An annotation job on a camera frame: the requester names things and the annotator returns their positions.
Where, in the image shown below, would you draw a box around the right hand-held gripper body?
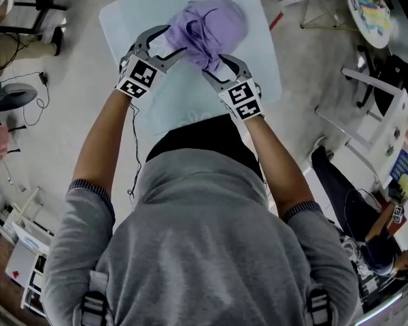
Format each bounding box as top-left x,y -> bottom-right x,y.
217,76 -> 266,122

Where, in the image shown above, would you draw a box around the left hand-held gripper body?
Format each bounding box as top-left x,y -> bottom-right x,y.
114,41 -> 165,98

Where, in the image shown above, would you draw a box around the purple sweatshirt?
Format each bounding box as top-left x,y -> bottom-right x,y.
163,0 -> 249,76

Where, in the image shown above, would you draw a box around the person's left forearm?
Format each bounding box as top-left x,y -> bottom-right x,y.
70,88 -> 137,196

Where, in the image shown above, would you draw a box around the person's right forearm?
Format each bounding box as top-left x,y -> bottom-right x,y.
243,115 -> 319,217

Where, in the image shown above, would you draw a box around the person's black trousers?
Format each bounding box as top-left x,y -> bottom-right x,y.
146,113 -> 265,183

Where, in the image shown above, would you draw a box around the red strip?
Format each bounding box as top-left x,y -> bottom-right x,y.
268,12 -> 284,31

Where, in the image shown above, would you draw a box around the dark grey round chair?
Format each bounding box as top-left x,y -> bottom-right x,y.
0,82 -> 39,113

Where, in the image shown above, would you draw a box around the round white side table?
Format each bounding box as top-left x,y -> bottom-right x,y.
299,0 -> 392,50

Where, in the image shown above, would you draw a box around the colourful pastel cloth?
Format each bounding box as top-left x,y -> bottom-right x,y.
355,0 -> 391,41

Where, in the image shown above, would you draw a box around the black office chair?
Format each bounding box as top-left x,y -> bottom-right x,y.
341,44 -> 408,115

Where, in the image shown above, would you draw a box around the blue perforated basket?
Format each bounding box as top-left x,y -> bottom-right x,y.
390,149 -> 408,183

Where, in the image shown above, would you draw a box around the small white cabinet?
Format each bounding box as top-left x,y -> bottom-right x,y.
5,221 -> 55,319

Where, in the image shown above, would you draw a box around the left hand-held gripper cable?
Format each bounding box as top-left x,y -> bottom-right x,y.
127,101 -> 143,196

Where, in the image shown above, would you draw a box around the hand-held gripper cable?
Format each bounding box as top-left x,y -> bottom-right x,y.
127,101 -> 143,196
256,154 -> 269,192

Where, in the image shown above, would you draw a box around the right hand-held gripper cable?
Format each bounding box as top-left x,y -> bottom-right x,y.
256,154 -> 269,192

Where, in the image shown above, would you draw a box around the black power adapter cable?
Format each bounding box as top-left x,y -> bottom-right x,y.
0,71 -> 51,127

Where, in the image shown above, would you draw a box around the white metal frame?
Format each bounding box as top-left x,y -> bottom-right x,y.
0,185 -> 44,244

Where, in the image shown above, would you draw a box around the grey harness strap with buckle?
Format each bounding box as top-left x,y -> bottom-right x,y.
80,272 -> 109,326
305,289 -> 334,326

